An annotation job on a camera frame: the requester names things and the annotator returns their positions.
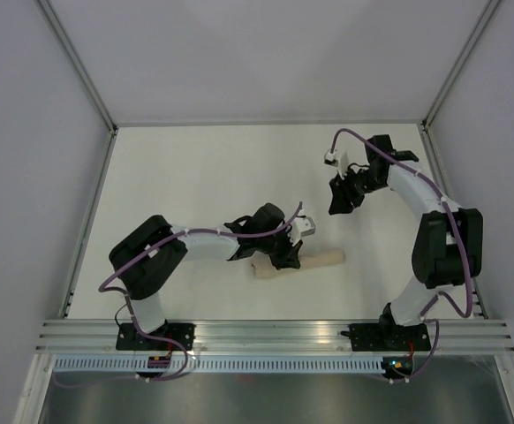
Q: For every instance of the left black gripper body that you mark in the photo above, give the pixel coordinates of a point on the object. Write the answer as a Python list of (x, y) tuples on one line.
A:
[(278, 247)]

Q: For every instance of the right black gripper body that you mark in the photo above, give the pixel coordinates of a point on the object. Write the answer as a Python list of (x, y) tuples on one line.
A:
[(355, 186)]

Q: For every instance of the beige cloth napkin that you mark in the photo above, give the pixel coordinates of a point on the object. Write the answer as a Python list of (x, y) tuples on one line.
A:
[(263, 267)]

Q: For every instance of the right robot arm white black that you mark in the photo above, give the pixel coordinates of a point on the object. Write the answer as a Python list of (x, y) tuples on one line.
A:
[(447, 251)]

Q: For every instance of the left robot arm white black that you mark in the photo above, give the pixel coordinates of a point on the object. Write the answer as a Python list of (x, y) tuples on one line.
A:
[(148, 256)]

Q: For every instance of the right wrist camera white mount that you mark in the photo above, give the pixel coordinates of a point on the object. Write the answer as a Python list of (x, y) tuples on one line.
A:
[(338, 160)]

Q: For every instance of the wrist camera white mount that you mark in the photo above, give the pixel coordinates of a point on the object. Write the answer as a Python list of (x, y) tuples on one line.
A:
[(301, 227), (338, 160)]

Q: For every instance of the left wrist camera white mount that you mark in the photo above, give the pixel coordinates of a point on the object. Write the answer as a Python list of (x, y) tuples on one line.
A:
[(301, 227)]

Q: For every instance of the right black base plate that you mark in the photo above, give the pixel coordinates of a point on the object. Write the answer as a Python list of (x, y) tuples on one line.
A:
[(372, 337)]

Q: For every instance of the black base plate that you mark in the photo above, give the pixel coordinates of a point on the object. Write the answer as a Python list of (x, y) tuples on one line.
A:
[(372, 337), (169, 336)]

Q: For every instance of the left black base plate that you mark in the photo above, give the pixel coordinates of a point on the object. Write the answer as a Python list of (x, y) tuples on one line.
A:
[(169, 336)]

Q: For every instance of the aluminium front rail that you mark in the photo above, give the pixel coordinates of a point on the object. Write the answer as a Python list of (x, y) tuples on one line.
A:
[(318, 338)]

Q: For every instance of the right aluminium frame post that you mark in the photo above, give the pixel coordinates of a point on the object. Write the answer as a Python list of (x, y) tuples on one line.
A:
[(471, 43)]

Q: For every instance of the aluminium frame post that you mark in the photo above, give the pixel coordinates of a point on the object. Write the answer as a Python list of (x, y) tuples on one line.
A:
[(471, 43), (49, 13)]

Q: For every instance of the white slotted cable duct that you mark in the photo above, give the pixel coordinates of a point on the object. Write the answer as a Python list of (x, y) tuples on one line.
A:
[(220, 364)]

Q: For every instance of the left aluminium frame post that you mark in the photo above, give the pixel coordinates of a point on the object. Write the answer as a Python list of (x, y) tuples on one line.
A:
[(49, 13)]

